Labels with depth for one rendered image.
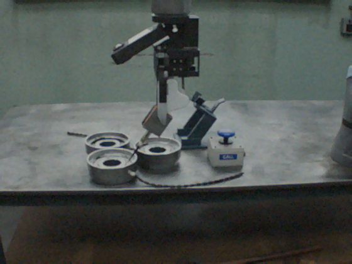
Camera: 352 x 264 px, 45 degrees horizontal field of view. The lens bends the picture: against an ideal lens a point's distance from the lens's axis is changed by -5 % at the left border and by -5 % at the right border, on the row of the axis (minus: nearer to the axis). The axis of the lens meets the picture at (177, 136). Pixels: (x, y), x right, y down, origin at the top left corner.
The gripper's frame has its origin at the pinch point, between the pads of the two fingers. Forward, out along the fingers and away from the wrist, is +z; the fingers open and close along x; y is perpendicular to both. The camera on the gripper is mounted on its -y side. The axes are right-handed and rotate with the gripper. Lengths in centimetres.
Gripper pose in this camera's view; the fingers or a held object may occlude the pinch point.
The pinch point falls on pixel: (159, 115)
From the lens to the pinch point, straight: 89.3
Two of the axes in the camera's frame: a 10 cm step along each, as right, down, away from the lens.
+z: -0.1, 9.3, 3.6
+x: -1.3, -3.6, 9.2
